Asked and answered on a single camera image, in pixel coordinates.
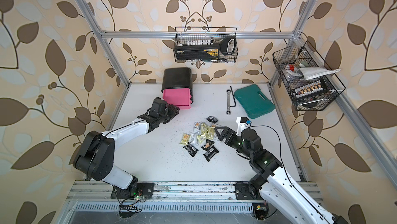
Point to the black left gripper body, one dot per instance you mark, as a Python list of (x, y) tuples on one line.
[(171, 114)]

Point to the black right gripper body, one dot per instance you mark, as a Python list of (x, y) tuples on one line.
[(235, 141)]

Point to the gold cookie packet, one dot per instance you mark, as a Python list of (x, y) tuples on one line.
[(185, 139), (210, 133), (201, 136)]

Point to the pink top drawer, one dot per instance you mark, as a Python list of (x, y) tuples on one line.
[(179, 97)]

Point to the white cookie packet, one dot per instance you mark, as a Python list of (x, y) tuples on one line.
[(197, 129)]

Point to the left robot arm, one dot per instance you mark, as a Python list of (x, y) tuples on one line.
[(95, 157)]

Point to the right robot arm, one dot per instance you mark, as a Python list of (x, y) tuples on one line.
[(273, 183)]

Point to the black drawer cabinet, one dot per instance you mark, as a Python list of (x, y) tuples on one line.
[(175, 78)]

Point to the black cookie packet orange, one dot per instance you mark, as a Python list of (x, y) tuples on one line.
[(208, 145)]

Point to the silver ratchet wrench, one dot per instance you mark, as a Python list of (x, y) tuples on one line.
[(228, 110)]

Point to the small black round object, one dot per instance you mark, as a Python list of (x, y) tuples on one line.
[(212, 119)]

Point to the black cookie packet right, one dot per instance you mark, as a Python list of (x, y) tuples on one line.
[(210, 152)]

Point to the black cookie packet left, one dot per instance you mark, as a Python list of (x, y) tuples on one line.
[(191, 149)]

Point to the green plastic tool case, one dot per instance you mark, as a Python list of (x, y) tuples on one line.
[(253, 101)]

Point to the black hex key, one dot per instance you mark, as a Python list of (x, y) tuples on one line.
[(233, 98)]

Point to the black yellow tool box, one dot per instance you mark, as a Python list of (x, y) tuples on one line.
[(210, 49)]

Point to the drill bit set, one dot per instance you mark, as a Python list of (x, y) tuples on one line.
[(313, 88)]

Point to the white paper in basket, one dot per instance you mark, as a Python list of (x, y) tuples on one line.
[(310, 73)]

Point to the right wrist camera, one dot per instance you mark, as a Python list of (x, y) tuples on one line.
[(242, 124)]

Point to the back wire basket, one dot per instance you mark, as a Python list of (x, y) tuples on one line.
[(204, 32)]

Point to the wire basket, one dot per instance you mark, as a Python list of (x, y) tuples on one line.
[(204, 32), (288, 60)]

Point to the right wire basket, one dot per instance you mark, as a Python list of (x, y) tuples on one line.
[(288, 60)]

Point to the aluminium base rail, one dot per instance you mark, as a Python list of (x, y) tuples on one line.
[(167, 191)]

